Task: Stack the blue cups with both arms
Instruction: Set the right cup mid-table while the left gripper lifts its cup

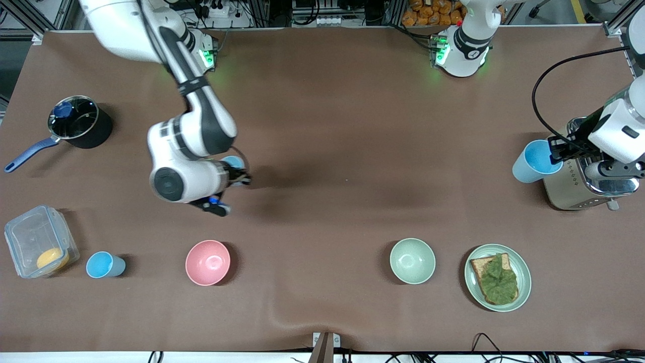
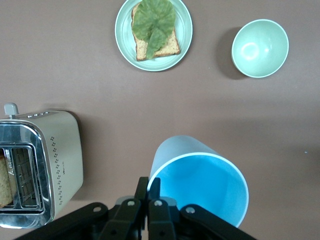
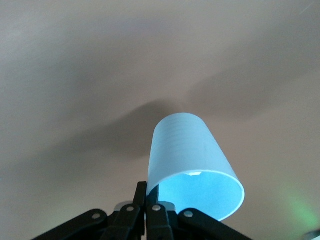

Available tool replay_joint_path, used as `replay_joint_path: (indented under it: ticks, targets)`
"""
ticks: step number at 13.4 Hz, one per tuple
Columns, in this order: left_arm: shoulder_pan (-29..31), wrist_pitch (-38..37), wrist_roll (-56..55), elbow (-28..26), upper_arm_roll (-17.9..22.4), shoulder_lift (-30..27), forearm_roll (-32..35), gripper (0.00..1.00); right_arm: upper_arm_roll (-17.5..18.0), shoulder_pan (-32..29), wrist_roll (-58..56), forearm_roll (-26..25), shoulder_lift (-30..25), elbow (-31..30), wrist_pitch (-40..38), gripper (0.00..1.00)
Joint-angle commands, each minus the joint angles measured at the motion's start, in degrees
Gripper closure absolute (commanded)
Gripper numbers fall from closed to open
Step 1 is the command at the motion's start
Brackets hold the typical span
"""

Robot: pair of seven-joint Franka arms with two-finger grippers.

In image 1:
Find beige chrome toaster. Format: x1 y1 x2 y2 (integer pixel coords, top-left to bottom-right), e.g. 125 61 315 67
543 117 640 211

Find pink bowl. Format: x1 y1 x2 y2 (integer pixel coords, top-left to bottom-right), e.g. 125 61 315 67
185 239 231 286

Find pale green plate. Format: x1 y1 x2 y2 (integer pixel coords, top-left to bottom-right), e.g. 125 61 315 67
464 244 532 313

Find green lettuce leaf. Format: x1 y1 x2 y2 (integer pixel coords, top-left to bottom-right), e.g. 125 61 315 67
479 254 519 305

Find bread slice under lettuce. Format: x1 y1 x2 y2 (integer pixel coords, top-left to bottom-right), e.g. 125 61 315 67
470 253 520 306

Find glass lid with blue knob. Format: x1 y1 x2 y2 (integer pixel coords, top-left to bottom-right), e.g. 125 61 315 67
48 97 99 141

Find yellow round food item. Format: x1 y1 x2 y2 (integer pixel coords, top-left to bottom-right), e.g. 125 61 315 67
36 247 70 271

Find bag of orange items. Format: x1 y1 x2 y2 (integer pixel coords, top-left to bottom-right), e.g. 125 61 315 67
402 0 467 27

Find pale green bowl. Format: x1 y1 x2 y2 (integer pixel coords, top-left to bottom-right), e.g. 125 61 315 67
390 238 436 285

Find clear plastic container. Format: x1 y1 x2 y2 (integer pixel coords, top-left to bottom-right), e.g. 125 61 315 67
4 204 80 279

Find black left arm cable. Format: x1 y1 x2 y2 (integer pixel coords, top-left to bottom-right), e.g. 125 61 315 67
532 46 633 148

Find black pot with blue handle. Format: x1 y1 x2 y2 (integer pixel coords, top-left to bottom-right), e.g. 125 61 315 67
4 95 114 174

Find metal table edge bracket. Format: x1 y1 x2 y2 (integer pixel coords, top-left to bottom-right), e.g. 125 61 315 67
311 331 341 363

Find black looped floor cable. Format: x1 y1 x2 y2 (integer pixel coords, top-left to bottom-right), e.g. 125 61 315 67
471 332 505 363

